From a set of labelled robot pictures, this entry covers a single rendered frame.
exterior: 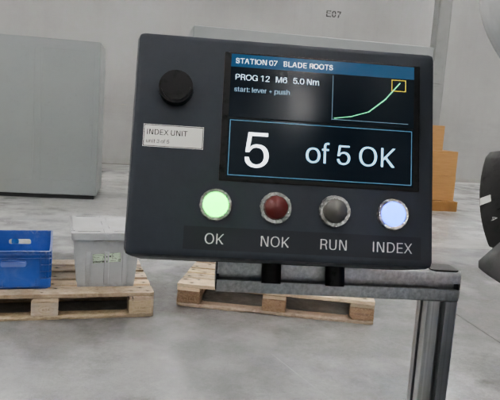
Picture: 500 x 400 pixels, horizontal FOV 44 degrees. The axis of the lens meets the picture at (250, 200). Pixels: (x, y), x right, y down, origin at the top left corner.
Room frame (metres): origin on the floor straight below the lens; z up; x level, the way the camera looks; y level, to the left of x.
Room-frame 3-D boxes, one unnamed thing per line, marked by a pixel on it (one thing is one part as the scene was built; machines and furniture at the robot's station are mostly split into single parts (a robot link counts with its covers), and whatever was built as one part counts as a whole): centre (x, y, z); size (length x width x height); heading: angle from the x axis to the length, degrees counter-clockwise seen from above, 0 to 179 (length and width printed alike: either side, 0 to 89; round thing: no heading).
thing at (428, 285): (0.59, -0.09, 1.04); 0.24 x 0.03 x 0.03; 95
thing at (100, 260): (3.75, 0.89, 0.31); 0.60 x 0.42 x 0.33; 17
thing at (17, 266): (3.60, 1.37, 0.25); 0.60 x 0.41 x 0.22; 17
